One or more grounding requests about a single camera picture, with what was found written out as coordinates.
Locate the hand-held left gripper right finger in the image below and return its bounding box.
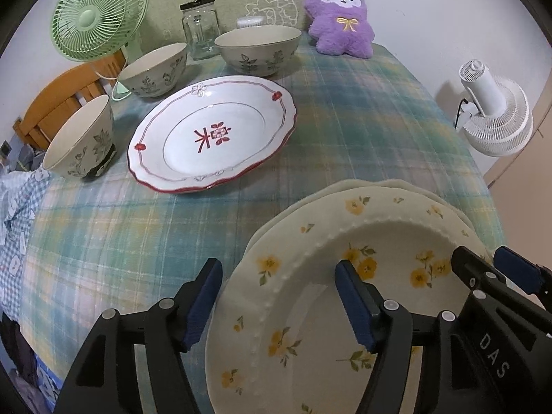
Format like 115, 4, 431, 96
335, 260, 459, 414

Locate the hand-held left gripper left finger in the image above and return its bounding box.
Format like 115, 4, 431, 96
54, 258, 224, 414

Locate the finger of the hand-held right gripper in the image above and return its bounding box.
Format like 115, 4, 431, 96
451, 247, 510, 300
494, 246, 552, 307

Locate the cream yellow floral plate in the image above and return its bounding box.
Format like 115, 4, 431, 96
203, 185, 492, 414
246, 179, 494, 259

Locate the white red-rimmed plate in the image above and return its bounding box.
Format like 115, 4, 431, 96
127, 75, 298, 194
142, 106, 299, 195

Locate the small leaf-patterned ceramic bowl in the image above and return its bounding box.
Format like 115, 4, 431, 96
42, 95, 117, 181
117, 43, 188, 98

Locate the large leaf-patterned ceramic bowl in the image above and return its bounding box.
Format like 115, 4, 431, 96
214, 26, 302, 75

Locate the beige wooden door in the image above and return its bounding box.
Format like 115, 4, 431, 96
483, 95, 552, 272

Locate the white clip fan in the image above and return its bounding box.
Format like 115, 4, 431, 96
457, 59, 534, 157

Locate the dark cloth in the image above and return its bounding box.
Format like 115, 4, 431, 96
0, 310, 61, 414

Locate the plaid tablecloth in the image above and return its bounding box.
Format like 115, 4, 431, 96
0, 30, 507, 414

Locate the blue checkered bear blanket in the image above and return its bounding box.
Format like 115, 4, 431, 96
0, 166, 52, 294

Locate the grey cloth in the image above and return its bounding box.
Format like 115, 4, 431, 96
17, 143, 45, 174

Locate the wooden bed headboard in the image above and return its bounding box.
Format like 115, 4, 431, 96
13, 54, 128, 151

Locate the glass jar with black lid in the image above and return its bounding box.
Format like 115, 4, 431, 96
180, 0, 220, 61

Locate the purple plush toy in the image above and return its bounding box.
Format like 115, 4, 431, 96
302, 0, 375, 59

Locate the cotton swab container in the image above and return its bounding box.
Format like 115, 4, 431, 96
235, 15, 267, 30

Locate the green desk fan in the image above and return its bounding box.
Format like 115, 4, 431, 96
52, 0, 149, 101

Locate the black fan cable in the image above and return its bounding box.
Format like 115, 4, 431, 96
454, 97, 472, 130

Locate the white fan cable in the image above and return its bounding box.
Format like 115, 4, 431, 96
90, 62, 119, 82

